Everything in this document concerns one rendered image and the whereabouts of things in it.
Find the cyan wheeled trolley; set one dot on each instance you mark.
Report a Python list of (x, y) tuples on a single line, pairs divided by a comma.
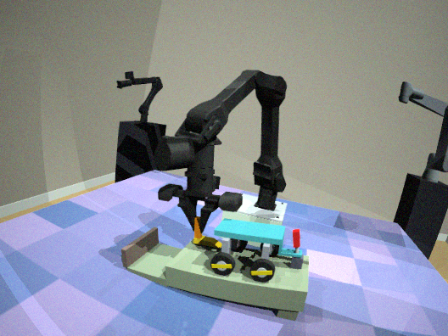
[(236, 236)]

